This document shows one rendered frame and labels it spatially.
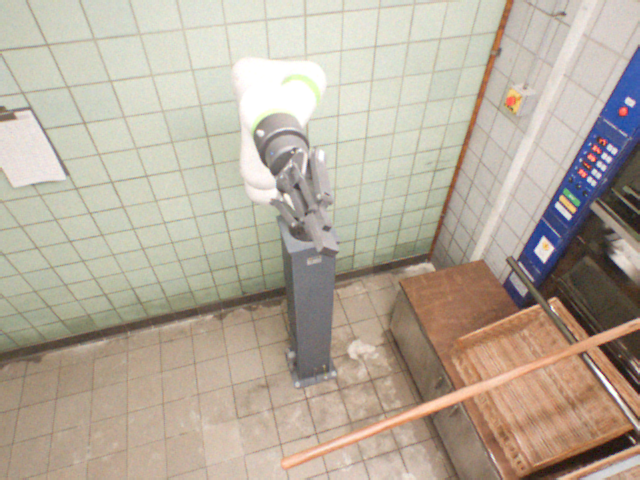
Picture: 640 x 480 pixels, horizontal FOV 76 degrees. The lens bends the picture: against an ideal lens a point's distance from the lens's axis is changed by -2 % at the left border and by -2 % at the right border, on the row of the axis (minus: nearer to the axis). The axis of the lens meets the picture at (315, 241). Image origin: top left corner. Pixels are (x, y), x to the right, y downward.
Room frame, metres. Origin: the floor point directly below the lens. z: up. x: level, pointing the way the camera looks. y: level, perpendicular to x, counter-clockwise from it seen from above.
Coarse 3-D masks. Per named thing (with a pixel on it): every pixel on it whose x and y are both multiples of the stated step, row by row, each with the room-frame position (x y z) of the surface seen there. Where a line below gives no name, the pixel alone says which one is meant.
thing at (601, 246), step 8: (592, 240) 1.09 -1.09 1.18; (600, 240) 1.09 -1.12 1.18; (608, 240) 1.09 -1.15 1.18; (592, 248) 1.07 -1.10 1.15; (600, 248) 1.05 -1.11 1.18; (608, 248) 1.04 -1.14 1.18; (600, 256) 1.03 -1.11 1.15; (608, 256) 1.01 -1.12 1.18; (616, 256) 1.00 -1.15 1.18; (608, 264) 0.99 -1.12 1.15; (616, 264) 0.97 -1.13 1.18; (624, 264) 0.96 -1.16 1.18; (632, 264) 0.96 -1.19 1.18; (616, 272) 0.95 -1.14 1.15; (624, 272) 0.93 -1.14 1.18; (632, 272) 0.93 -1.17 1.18; (624, 280) 0.91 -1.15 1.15; (632, 280) 0.89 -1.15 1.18; (632, 288) 0.87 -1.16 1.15
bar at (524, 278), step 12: (516, 264) 0.97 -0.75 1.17; (528, 276) 0.91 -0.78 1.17; (528, 288) 0.87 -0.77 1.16; (540, 300) 0.81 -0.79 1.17; (552, 312) 0.76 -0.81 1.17; (564, 324) 0.71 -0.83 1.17; (564, 336) 0.67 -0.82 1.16; (588, 360) 0.58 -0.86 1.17; (600, 372) 0.54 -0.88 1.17; (600, 384) 0.51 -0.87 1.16; (612, 384) 0.51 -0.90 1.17; (612, 396) 0.47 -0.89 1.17; (624, 408) 0.43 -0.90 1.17; (636, 420) 0.40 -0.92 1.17; (636, 456) 0.32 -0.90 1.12; (612, 468) 0.30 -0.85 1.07; (624, 468) 0.30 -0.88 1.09
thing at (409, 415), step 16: (608, 336) 0.65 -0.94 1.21; (560, 352) 0.59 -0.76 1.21; (576, 352) 0.60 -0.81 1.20; (512, 368) 0.55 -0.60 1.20; (528, 368) 0.54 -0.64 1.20; (480, 384) 0.50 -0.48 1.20; (496, 384) 0.50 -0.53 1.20; (432, 400) 0.45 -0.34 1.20; (448, 400) 0.45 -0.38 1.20; (400, 416) 0.41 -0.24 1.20; (416, 416) 0.41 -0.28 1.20; (352, 432) 0.36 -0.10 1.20; (368, 432) 0.36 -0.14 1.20; (320, 448) 0.32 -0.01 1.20; (336, 448) 0.32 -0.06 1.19; (288, 464) 0.28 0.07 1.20
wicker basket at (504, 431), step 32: (512, 320) 0.98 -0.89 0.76; (544, 320) 0.99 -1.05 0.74; (480, 352) 0.91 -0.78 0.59; (512, 352) 0.91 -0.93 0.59; (544, 352) 0.88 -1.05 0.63; (512, 384) 0.75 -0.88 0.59; (544, 384) 0.75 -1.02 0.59; (576, 384) 0.72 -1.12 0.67; (512, 416) 0.61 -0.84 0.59; (544, 416) 0.61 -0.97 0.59; (576, 416) 0.61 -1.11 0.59; (512, 448) 0.47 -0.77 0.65; (544, 448) 0.48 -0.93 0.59; (576, 448) 0.43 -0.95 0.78
